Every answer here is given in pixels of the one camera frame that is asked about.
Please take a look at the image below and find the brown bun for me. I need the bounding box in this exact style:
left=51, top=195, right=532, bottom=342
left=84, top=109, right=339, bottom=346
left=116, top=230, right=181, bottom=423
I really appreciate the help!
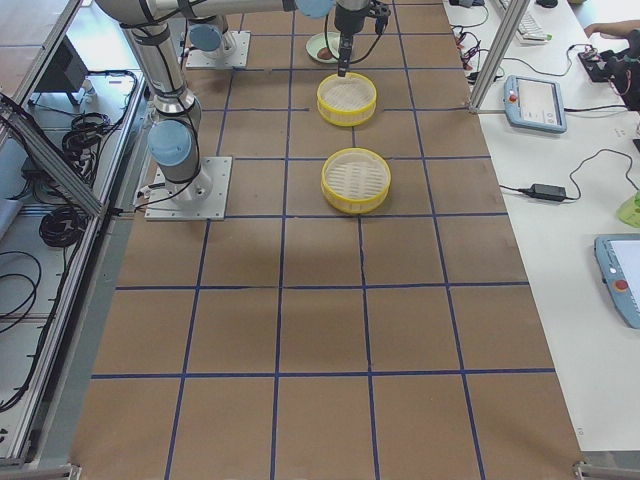
left=317, top=47, right=333, bottom=60

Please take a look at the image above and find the yellow steamer basket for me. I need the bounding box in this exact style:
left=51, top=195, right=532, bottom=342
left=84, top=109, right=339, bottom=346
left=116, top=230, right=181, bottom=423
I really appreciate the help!
left=321, top=148, right=392, bottom=215
left=316, top=72, right=377, bottom=127

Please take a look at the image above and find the light green plate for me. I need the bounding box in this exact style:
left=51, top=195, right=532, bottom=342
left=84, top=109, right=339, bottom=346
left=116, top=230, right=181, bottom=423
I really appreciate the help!
left=305, top=32, right=340, bottom=64

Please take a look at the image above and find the white keyboard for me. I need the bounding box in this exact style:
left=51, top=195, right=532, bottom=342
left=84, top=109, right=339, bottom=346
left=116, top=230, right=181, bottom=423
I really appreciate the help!
left=516, top=9, right=552, bottom=44

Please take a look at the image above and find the far teach pendant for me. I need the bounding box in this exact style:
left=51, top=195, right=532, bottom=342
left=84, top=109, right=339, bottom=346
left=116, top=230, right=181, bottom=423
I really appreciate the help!
left=503, top=75, right=567, bottom=134

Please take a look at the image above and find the teach pendant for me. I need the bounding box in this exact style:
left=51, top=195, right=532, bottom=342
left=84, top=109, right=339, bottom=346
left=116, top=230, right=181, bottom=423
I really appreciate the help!
left=594, top=234, right=639, bottom=329
left=503, top=75, right=567, bottom=134

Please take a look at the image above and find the black power adapter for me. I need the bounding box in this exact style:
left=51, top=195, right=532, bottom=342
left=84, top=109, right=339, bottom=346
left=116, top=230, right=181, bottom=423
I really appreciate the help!
left=517, top=183, right=568, bottom=202

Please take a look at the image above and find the black monitor box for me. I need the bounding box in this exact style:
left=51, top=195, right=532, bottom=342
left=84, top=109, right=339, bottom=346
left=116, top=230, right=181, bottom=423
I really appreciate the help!
left=35, top=36, right=88, bottom=106

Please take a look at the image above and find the green plastic object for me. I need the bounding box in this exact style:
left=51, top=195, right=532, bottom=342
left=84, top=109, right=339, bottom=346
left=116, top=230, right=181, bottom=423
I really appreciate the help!
left=616, top=190, right=640, bottom=228

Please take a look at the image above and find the near teach pendant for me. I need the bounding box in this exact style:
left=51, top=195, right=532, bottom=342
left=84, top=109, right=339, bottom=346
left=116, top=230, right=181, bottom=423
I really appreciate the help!
left=594, top=234, right=639, bottom=329

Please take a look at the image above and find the aluminium frame post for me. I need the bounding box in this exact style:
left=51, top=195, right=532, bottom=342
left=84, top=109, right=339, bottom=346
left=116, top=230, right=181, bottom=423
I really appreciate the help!
left=468, top=0, right=528, bottom=113

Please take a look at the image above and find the coiled black cable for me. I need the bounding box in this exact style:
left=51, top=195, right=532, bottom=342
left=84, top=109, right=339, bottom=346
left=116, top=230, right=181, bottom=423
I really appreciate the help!
left=39, top=205, right=81, bottom=249

